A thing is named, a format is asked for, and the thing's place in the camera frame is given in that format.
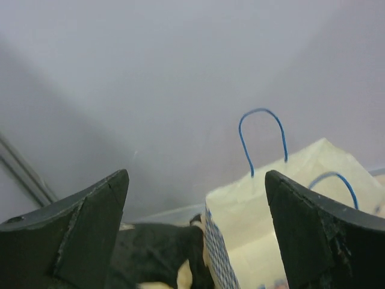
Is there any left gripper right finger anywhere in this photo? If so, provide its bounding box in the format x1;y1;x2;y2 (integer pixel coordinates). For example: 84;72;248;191
265;170;384;289

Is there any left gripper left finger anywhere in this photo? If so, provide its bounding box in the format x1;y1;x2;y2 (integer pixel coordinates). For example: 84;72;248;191
1;169;129;288

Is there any checkered paper bag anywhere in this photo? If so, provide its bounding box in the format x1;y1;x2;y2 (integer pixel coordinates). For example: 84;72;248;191
204;138;384;289

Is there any black floral pillow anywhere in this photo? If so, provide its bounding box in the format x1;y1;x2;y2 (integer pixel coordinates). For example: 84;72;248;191
105;214;215;288

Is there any blue bag string handle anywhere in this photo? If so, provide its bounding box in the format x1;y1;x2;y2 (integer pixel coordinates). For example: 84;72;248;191
239;108;289;177

